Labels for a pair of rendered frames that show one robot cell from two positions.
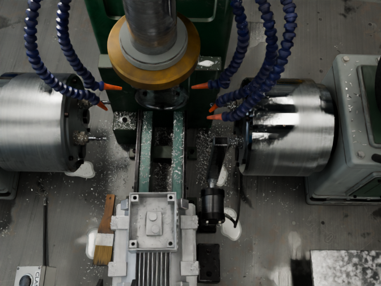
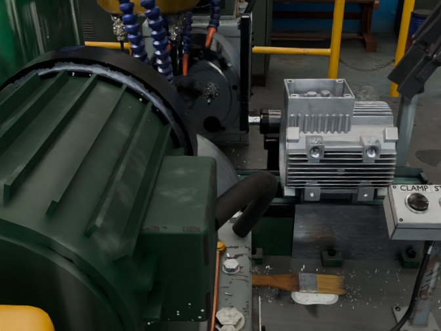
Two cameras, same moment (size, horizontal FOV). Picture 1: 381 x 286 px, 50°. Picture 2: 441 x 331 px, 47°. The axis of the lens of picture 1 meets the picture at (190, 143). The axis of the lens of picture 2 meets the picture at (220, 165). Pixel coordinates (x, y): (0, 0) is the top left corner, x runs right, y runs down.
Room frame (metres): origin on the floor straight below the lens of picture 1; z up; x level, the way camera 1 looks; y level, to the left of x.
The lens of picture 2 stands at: (0.26, 0.98, 1.48)
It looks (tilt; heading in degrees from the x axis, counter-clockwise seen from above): 29 degrees down; 276
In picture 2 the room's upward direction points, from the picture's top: 1 degrees counter-clockwise
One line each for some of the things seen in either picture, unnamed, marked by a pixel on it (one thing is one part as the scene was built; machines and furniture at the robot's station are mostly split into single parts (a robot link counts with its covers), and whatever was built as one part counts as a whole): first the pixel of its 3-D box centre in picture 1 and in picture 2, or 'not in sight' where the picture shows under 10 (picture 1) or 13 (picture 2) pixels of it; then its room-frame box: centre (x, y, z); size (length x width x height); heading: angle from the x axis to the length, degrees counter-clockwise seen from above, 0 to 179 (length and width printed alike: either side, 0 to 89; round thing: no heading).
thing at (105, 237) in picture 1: (106, 228); (292, 282); (0.20, 0.23, 0.80); 0.21 x 0.05 x 0.01; 0
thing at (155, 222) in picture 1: (153, 223); (315, 105); (0.17, 0.07, 1.11); 0.12 x 0.11 x 0.07; 4
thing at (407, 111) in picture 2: not in sight; (409, 97); (-0.09, -0.25, 1.01); 0.08 x 0.08 x 0.42; 3
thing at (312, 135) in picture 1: (288, 127); (195, 80); (0.45, -0.25, 1.04); 0.41 x 0.25 x 0.25; 93
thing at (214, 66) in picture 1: (163, 84); not in sight; (0.59, 0.09, 0.97); 0.30 x 0.11 x 0.34; 93
